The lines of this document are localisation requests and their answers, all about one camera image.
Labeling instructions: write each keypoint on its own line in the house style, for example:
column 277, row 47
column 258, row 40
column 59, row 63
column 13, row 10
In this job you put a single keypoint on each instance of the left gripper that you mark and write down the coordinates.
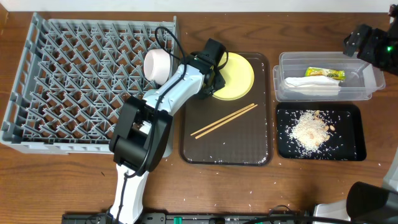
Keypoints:
column 216, row 81

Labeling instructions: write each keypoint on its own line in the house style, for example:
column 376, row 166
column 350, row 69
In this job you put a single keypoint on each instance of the grey plastic dishwasher rack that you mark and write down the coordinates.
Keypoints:
column 73, row 78

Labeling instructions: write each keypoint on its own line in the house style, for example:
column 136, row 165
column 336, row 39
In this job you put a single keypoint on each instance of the dark brown serving tray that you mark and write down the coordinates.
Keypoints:
column 246, row 140

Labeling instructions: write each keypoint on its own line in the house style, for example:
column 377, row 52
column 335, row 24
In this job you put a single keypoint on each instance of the rice food waste pile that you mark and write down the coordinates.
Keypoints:
column 311, row 130

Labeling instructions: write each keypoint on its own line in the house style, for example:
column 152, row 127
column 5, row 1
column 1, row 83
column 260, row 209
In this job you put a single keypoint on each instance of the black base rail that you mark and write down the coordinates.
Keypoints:
column 153, row 218

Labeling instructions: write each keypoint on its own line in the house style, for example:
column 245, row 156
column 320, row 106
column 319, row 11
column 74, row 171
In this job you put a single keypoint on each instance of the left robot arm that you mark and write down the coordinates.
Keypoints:
column 141, row 134

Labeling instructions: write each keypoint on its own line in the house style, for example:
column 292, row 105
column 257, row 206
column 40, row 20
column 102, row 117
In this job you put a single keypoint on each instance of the pink white bowl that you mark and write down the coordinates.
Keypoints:
column 157, row 65

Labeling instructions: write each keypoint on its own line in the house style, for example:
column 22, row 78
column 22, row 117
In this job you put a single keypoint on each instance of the black rectangular tray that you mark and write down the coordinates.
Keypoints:
column 342, row 125

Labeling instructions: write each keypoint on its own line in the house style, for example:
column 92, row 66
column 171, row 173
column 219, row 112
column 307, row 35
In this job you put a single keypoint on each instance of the green yellow snack wrapper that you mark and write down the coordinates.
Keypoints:
column 334, row 74

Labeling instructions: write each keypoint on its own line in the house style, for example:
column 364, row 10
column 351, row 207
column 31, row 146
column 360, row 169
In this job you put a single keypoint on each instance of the wooden chopstick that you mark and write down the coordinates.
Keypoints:
column 224, row 118
column 207, row 131

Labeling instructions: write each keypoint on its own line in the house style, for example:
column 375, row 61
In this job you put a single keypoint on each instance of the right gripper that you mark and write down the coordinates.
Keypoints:
column 358, row 35

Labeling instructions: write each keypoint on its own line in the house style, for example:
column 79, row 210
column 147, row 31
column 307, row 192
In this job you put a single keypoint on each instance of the clear plastic waste bin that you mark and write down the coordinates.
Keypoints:
column 362, row 79

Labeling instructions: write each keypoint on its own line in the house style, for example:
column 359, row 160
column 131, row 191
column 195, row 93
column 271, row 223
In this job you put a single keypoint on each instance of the white paper napkin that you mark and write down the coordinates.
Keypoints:
column 314, row 85

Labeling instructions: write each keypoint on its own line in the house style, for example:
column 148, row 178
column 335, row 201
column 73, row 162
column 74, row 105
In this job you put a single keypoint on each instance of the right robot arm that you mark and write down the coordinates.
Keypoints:
column 367, row 203

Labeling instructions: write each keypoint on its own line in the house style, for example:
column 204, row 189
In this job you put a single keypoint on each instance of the yellow round plate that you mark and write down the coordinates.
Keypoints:
column 238, row 75

